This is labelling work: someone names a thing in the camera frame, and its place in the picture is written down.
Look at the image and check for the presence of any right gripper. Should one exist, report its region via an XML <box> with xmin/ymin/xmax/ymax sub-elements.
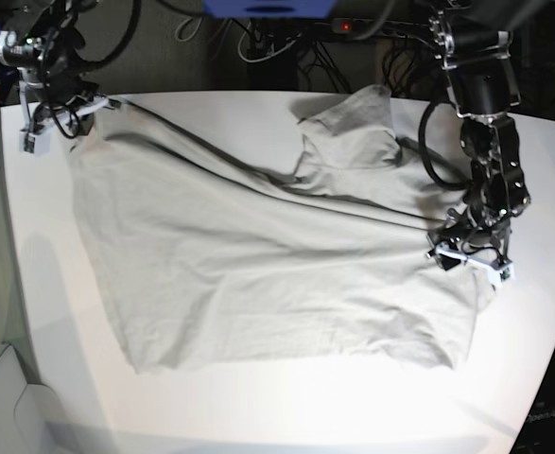
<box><xmin>19</xmin><ymin>81</ymin><xmax>121</xmax><ymax>140</ymax></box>

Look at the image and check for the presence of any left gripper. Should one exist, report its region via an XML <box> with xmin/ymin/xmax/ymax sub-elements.
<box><xmin>426</xmin><ymin>210</ymin><xmax>513</xmax><ymax>277</ymax></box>

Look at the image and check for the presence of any light grey t-shirt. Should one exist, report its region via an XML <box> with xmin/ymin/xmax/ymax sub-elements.
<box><xmin>69</xmin><ymin>85</ymin><xmax>495</xmax><ymax>374</ymax></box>

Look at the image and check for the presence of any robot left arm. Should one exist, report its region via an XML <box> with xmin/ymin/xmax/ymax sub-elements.
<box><xmin>418</xmin><ymin>1</ymin><xmax>531</xmax><ymax>287</ymax></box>

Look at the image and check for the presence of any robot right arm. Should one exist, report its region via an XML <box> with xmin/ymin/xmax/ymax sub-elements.
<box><xmin>0</xmin><ymin>1</ymin><xmax>142</xmax><ymax>153</ymax></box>

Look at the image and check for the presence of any blue box overhead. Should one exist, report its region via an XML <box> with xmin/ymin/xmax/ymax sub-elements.
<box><xmin>202</xmin><ymin>0</ymin><xmax>336</xmax><ymax>19</ymax></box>

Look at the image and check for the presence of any black power strip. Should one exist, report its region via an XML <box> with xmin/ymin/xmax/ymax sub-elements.
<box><xmin>330</xmin><ymin>17</ymin><xmax>433</xmax><ymax>41</ymax></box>

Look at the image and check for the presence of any grey side cabinet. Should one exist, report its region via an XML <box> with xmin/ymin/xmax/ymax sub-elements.
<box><xmin>0</xmin><ymin>344</ymin><xmax>60</xmax><ymax>453</ymax></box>

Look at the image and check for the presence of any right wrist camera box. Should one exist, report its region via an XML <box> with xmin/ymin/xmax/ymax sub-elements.
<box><xmin>19</xmin><ymin>131</ymin><xmax>51</xmax><ymax>157</ymax></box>

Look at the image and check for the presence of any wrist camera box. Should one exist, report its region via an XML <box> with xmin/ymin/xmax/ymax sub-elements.
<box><xmin>19</xmin><ymin>131</ymin><xmax>51</xmax><ymax>157</ymax></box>
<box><xmin>488</xmin><ymin>261</ymin><xmax>515</xmax><ymax>288</ymax></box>

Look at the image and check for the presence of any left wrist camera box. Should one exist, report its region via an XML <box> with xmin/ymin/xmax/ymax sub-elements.
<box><xmin>488</xmin><ymin>261</ymin><xmax>515</xmax><ymax>288</ymax></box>

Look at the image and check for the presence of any white cable loop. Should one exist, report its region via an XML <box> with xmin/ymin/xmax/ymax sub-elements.
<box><xmin>236</xmin><ymin>18</ymin><xmax>302</xmax><ymax>64</ymax></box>

